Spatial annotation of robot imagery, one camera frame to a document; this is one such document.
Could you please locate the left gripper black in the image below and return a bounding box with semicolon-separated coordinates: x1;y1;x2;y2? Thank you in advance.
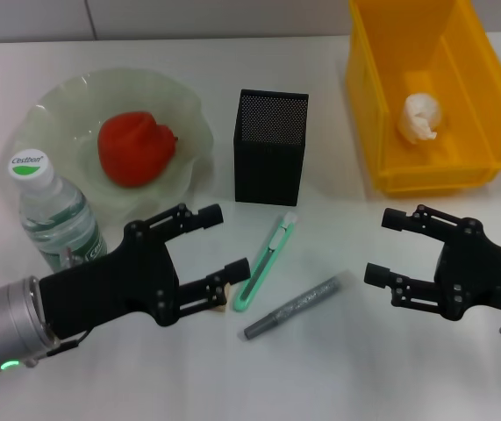
39;203;251;339

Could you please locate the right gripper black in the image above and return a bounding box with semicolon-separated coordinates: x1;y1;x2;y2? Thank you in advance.
363;203;501;324

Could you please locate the green utility knife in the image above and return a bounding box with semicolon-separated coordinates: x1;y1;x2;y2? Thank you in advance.
232;211;298;313

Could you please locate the tan eraser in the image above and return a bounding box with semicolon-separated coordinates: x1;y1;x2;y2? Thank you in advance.
208;282;234;315

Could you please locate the grey marker pen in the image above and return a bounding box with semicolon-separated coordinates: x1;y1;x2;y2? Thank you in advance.
244;276;343;341

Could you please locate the white paper ball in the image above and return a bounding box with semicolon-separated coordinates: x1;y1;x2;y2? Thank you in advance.
397;91;445;144

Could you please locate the clear green-label water bottle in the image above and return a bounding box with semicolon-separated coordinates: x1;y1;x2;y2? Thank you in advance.
7;147;109;275

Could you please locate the black mesh pen holder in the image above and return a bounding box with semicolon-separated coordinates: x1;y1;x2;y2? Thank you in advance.
233;89;311;207

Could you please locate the green glass fruit plate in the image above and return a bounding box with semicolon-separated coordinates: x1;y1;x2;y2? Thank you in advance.
15;66;214;227

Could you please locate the yellow plastic bin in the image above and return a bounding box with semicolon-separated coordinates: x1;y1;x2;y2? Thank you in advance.
345;0;501;198

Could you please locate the left wrist cable connector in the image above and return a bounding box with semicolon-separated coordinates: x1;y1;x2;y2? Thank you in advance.
24;247;91;368

